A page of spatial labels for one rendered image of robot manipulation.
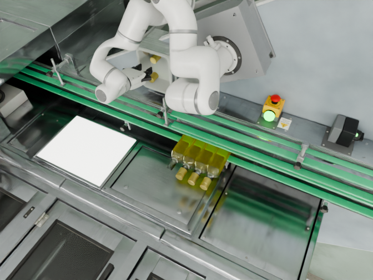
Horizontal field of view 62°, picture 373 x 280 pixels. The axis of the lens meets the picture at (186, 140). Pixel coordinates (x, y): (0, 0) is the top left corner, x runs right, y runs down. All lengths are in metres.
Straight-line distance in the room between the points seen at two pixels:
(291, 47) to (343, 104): 0.30
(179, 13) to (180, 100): 0.25
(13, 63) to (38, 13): 0.40
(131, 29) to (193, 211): 0.79
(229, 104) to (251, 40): 0.38
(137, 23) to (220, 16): 0.28
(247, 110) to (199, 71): 0.52
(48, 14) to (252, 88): 1.26
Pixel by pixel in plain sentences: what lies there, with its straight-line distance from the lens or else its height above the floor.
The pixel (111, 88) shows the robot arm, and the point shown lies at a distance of 1.16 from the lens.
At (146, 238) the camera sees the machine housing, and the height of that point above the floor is 1.41.
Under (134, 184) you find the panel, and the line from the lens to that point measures 1.50.
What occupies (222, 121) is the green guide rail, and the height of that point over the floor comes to 0.91.
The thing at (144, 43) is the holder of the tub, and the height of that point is 0.80.
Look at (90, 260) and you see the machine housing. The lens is 1.44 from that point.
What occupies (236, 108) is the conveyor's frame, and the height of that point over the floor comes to 0.82.
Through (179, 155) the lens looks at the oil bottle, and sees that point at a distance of 1.37.
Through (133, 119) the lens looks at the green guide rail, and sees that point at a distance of 1.62.
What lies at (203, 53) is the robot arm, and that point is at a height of 1.10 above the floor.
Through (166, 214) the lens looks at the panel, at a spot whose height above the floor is 1.28.
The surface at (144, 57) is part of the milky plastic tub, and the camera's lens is 1.50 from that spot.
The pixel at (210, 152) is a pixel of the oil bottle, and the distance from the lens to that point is 1.38.
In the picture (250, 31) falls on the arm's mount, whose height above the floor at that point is 0.85.
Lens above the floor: 1.77
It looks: 34 degrees down
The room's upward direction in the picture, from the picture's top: 146 degrees counter-clockwise
